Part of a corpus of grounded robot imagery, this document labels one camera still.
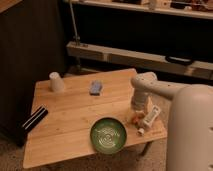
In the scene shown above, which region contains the upper wooden shelf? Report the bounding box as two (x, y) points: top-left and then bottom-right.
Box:
(63, 0), (213, 20)

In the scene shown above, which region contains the black handle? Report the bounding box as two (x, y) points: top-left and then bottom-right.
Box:
(165, 56), (195, 66)

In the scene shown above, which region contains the orange carrot toy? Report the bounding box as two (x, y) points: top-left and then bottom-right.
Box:
(131, 111), (144, 125)

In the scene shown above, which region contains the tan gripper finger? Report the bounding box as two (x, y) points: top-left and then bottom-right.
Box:
(143, 97), (153, 115)

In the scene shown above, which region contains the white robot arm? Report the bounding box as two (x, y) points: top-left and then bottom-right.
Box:
(131, 72), (213, 171)

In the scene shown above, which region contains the blue sponge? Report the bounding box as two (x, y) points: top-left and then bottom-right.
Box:
(89, 80), (102, 96)

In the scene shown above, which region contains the white plastic bottle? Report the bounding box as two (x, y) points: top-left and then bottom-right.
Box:
(138, 105), (161, 135)

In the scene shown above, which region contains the metal pole stand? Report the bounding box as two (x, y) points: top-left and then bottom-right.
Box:
(68, 0), (88, 75)

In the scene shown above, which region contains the long white shelf board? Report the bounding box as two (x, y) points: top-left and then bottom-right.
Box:
(66, 42), (213, 80)

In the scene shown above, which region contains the green patterned bowl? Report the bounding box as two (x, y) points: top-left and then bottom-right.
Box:
(90, 117), (127, 155)

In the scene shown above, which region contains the white ceramic cup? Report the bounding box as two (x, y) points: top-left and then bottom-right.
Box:
(49, 72), (65, 92)

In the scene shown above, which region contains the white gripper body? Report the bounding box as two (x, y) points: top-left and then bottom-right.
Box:
(131, 89), (149, 110)

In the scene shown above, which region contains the wooden folding table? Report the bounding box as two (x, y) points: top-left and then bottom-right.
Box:
(22, 68), (168, 170)

